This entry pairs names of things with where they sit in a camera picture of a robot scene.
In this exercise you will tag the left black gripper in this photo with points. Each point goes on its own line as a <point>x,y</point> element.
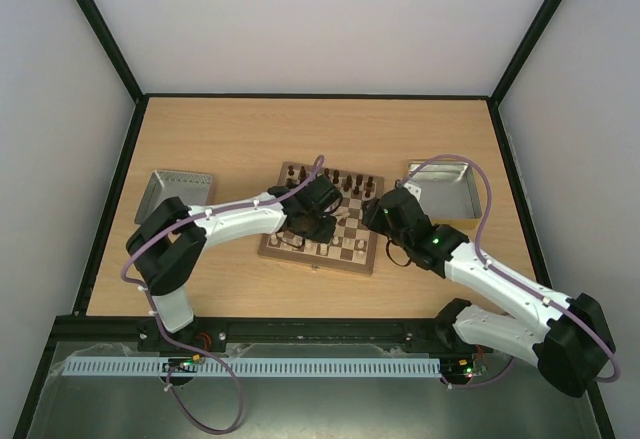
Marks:
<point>326,235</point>

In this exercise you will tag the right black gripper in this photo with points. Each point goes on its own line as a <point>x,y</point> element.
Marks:
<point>376,213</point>

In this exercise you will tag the white rook piece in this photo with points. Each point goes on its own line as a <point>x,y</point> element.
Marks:
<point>359,255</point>

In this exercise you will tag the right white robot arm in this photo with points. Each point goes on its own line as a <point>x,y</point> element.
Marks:
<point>567,339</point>

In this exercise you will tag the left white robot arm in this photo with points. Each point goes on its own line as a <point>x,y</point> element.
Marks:
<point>166,247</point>

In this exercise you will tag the wooden chess board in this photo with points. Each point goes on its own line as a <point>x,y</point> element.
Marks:
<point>338,253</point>

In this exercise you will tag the right metal tray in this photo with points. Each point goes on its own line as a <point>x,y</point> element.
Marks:
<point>449,194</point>

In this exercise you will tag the metal tray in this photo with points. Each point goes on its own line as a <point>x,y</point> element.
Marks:
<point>449,194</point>
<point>190,187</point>

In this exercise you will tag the left metal tray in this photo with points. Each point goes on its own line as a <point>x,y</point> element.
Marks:
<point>190,187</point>

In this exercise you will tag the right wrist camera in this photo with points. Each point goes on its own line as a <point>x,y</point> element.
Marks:
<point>414,189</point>

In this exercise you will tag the black mounting rail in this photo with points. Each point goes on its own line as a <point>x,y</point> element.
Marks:
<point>410,335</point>

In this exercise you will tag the slotted white cable duct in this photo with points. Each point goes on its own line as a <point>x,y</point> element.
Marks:
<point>254,367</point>

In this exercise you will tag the black cage frame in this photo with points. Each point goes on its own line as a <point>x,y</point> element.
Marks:
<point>72,326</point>

